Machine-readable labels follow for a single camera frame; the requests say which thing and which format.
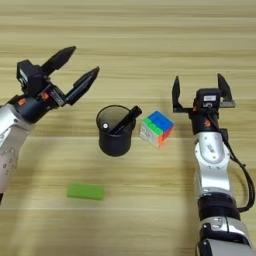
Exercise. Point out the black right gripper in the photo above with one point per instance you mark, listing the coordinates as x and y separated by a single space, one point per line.
205 121

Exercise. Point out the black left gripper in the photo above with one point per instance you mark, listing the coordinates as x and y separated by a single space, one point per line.
35 106

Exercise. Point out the white marker with black cap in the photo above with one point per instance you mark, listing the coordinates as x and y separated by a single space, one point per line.
105 126

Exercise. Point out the black mesh pen cup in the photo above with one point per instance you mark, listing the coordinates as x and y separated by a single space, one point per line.
115 145

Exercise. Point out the green rectangular eraser block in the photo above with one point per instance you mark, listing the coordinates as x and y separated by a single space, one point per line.
85 191

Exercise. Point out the black box with white label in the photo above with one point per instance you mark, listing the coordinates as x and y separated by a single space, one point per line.
30 78
207 98

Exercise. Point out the colourful puzzle cube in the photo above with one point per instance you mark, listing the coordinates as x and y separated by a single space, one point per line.
158 128

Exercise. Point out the black marker pen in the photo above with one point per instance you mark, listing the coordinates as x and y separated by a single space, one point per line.
128 116

